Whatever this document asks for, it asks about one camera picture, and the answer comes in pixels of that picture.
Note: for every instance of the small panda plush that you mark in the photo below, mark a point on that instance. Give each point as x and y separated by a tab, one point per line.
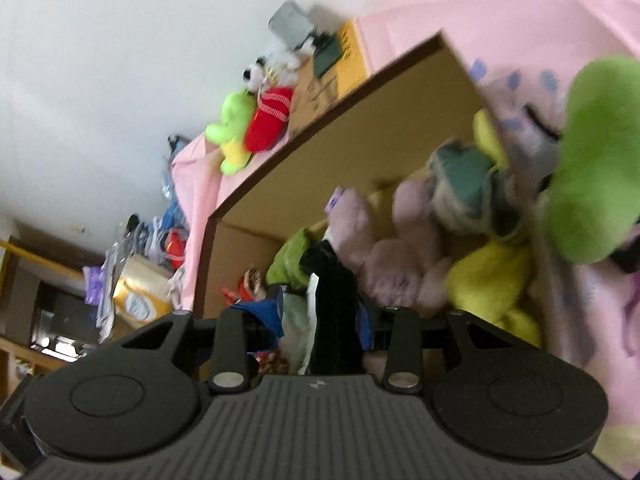
255	75

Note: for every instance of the green towel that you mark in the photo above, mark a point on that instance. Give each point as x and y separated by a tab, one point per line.
290	260

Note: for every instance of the blue bag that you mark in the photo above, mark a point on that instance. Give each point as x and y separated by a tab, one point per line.
172	215

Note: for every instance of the smartphone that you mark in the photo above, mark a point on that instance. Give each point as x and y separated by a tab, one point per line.
290	22

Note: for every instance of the red box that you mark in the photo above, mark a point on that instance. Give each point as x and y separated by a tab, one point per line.
175	245

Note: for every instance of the grey green plush toy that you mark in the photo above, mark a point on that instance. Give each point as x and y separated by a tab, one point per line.
465	175

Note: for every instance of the yellow book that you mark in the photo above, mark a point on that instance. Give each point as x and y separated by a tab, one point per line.
352	50

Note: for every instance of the red white patterned cloth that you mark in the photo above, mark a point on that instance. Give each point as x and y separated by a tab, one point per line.
250	282

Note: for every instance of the purple packet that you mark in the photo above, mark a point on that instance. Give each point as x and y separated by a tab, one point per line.
95	282

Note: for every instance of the pink plush toy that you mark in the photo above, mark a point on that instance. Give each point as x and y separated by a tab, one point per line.
400	260

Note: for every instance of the yellow white paper bag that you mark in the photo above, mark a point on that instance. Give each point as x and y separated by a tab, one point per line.
140	295

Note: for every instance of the green yellow frog plush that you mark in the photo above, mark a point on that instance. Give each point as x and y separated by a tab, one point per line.
232	120

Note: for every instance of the brown cardboard box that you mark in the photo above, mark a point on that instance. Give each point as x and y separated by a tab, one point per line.
360	140

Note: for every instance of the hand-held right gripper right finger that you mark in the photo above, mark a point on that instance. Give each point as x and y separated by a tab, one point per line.
365	330

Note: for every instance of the grey plaid cloth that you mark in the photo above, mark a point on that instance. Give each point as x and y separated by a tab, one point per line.
145	237

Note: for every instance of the wooden cabinet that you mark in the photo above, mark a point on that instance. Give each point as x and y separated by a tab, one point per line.
25	280

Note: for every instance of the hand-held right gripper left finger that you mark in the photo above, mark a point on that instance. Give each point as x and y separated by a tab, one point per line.
265	317

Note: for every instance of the white fluffy plush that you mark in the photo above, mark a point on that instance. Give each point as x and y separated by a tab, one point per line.
282	60

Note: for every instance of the pink printed bedsheet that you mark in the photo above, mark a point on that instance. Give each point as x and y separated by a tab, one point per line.
500	10

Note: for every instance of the brown printed box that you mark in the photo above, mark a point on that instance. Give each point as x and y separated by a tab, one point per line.
315	95

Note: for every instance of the black cloth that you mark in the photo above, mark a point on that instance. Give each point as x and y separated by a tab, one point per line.
335	300

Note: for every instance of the pale green cloth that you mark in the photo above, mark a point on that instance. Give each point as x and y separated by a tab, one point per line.
297	325

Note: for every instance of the yellow plush toy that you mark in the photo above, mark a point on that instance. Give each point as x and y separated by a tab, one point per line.
490	275

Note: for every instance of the large green plush toy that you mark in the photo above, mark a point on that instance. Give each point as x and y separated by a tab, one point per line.
590	170

